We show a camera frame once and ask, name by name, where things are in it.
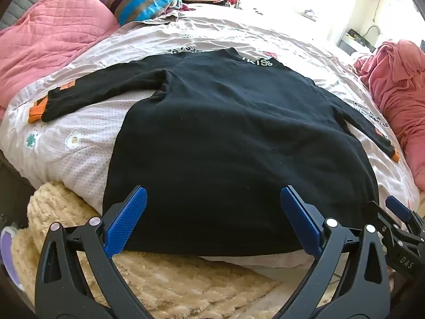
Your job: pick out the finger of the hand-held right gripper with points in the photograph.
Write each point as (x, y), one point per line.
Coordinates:
(386, 222)
(397, 206)

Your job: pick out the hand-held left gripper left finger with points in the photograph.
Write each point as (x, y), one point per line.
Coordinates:
(128, 219)

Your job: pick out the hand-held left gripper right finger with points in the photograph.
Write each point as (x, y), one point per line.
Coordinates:
(300, 216)

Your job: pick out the black sweater with orange cuffs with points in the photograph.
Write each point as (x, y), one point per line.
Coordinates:
(215, 139)

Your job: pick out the cream fluffy rug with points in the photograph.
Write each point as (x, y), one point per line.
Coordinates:
(166, 279)

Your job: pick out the pink bundled blanket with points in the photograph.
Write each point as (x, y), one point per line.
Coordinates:
(398, 89)

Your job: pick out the purple plastic object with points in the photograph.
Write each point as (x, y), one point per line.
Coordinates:
(10, 256)

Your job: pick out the white side table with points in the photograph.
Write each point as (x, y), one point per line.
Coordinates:
(355, 43)

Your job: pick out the strawberry printed bed sheet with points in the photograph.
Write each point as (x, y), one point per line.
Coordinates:
(232, 36)

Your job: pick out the pink quilted pillow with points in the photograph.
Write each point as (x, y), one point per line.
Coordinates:
(49, 40)

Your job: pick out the red crumpled garment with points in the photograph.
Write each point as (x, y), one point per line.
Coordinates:
(186, 7)

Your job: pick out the striped pillow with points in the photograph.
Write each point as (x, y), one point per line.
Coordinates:
(146, 0)

